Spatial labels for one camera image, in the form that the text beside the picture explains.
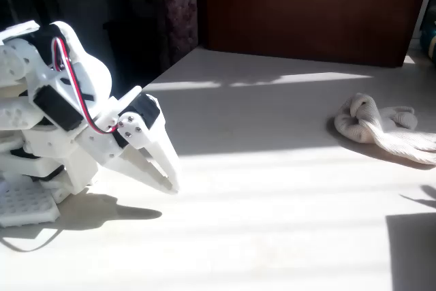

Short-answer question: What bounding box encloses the dark brown wooden cabinet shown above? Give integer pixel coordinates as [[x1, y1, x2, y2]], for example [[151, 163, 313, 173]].
[[196, 0, 433, 69]]

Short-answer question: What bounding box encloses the white perforated base plate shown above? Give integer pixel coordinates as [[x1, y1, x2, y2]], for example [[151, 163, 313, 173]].
[[0, 178, 61, 229]]

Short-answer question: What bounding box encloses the red white black servo cable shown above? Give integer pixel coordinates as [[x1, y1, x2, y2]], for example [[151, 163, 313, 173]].
[[51, 37, 123, 135]]

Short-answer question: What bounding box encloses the teal round object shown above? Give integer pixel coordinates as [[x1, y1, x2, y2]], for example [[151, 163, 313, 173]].
[[419, 7, 436, 55]]

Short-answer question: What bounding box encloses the cream knitted glove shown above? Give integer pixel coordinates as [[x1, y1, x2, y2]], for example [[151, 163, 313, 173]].
[[334, 92, 436, 166]]

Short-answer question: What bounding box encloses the dark floral curtain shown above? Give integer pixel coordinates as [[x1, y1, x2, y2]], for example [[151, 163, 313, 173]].
[[149, 0, 199, 63]]

